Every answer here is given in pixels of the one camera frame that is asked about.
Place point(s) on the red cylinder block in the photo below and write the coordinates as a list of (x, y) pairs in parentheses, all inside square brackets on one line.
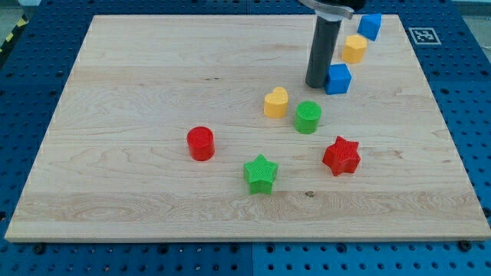
[(200, 141)]

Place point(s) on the blue triangular block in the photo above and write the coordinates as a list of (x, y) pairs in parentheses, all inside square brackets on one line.
[(369, 26)]

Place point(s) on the white fiducial marker tag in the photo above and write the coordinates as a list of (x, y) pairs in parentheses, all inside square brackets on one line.
[(424, 36)]

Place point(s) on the yellow heart block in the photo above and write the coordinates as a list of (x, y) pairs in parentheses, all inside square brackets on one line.
[(276, 103)]

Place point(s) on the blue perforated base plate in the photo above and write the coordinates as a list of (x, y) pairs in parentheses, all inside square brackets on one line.
[(32, 80)]

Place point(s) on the wooden board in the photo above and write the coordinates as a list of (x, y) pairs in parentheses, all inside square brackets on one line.
[(114, 164)]

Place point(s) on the red star block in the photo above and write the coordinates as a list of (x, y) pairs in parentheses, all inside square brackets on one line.
[(342, 156)]

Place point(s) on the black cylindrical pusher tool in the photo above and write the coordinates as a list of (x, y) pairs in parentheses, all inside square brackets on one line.
[(321, 53)]

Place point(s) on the yellow hexagon block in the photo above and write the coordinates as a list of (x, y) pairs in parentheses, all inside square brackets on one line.
[(354, 49)]

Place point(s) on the blue cube block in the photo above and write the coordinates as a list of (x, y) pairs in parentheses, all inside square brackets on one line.
[(338, 79)]

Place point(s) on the green star block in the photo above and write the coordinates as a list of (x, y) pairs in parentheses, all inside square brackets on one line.
[(260, 174)]

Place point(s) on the green cylinder block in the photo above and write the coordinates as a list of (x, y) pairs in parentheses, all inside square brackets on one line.
[(307, 116)]

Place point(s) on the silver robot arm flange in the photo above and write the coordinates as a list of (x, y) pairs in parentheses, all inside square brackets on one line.
[(334, 10)]

